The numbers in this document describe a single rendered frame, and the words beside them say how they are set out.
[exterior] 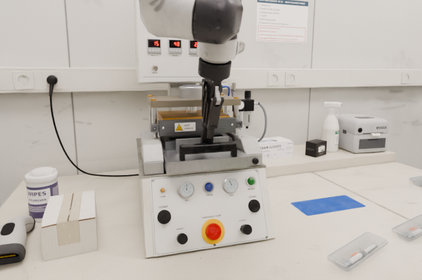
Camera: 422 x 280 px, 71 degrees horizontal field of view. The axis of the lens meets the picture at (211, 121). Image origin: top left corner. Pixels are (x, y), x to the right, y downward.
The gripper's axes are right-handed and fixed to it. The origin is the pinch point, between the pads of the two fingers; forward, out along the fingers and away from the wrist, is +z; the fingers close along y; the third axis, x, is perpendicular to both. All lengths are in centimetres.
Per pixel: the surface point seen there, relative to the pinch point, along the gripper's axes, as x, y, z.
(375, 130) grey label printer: 96, -39, 26
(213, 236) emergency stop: 0.0, 14.9, 20.4
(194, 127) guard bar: -1.3, -9.6, 3.2
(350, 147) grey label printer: 85, -39, 35
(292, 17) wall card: 62, -83, -18
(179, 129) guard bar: -5.9, -9.4, 3.6
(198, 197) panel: -2.7, 7.3, 14.2
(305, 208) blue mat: 35.2, 2.2, 28.3
